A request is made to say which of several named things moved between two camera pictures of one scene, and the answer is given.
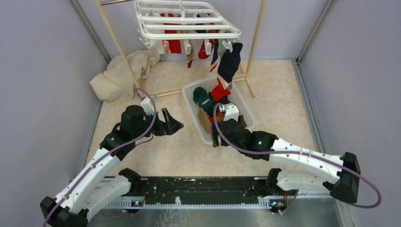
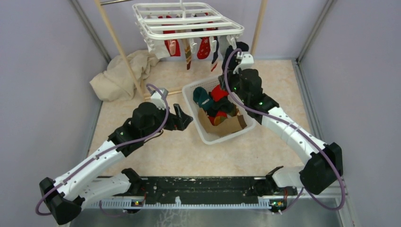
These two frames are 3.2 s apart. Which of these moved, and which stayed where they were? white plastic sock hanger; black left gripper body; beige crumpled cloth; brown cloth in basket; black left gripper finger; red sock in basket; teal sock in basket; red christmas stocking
Moved: white plastic sock hanger; black left gripper body; black left gripper finger; red christmas stocking
Stayed: red sock in basket; teal sock in basket; beige crumpled cloth; brown cloth in basket
